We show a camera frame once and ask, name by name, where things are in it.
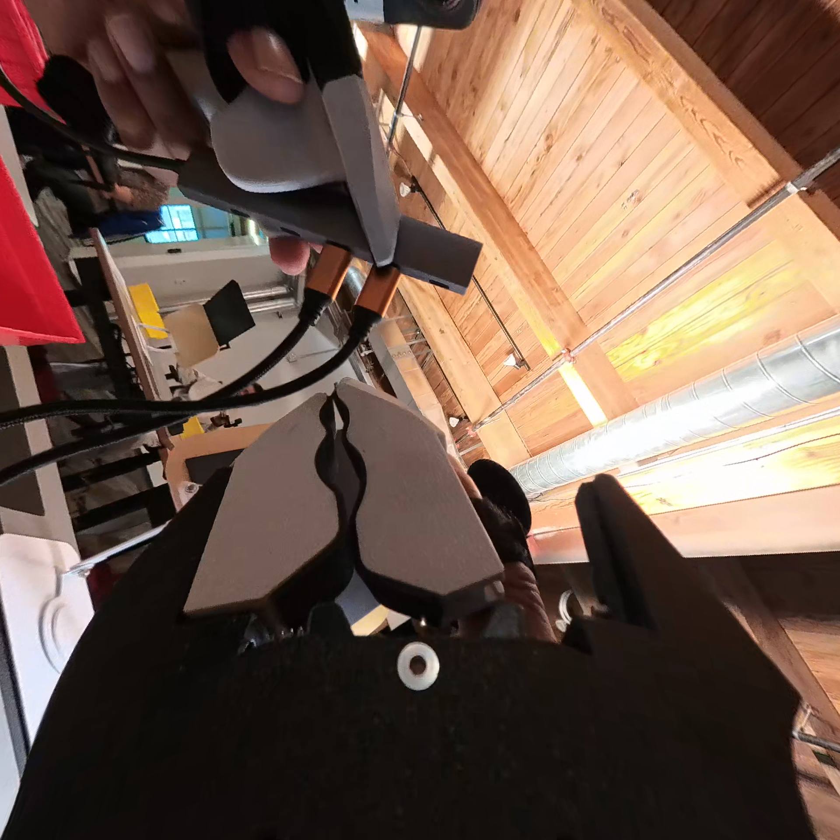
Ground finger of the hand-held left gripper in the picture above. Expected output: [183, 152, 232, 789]
[320, 73, 403, 268]

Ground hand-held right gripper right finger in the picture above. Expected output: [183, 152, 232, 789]
[335, 379, 508, 627]

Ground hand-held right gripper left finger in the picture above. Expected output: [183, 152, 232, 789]
[182, 392, 345, 618]

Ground black cable orange plugs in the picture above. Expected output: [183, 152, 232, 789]
[0, 241, 403, 490]

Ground person's right hand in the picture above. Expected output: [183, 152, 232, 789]
[502, 561, 559, 644]

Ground black floor lamp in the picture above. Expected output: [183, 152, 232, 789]
[467, 458, 534, 526]

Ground black monitor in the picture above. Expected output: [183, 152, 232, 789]
[203, 279, 257, 350]

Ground cardboard box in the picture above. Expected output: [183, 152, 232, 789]
[164, 305, 221, 370]

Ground white tablet stand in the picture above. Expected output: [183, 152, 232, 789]
[0, 521, 173, 746]

